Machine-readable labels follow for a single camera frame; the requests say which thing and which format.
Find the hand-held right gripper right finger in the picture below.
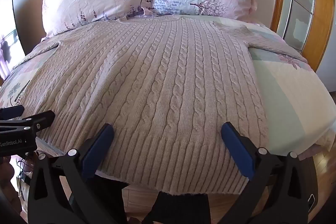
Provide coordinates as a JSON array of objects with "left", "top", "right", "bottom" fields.
[{"left": 221, "top": 122, "right": 319, "bottom": 224}]

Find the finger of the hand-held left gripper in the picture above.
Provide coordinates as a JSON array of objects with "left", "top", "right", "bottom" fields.
[
  {"left": 0, "top": 105, "right": 25, "bottom": 121},
  {"left": 0, "top": 110, "right": 56, "bottom": 133}
]

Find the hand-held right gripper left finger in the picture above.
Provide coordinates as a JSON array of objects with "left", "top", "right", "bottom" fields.
[{"left": 28, "top": 123, "right": 127, "bottom": 224}]

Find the beige cable-knit sweater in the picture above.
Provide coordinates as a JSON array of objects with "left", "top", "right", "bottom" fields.
[{"left": 22, "top": 15, "right": 271, "bottom": 197}]

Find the person's left hand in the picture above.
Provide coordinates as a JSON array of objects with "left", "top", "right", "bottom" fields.
[{"left": 0, "top": 156, "right": 23, "bottom": 215}]

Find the bright window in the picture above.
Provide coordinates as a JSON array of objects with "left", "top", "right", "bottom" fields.
[{"left": 0, "top": 0, "right": 26, "bottom": 81}]

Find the dark cloth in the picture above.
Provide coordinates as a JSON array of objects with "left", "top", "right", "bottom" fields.
[{"left": 142, "top": 190, "right": 211, "bottom": 224}]

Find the thin black cable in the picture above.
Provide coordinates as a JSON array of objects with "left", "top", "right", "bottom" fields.
[{"left": 16, "top": 152, "right": 37, "bottom": 202}]

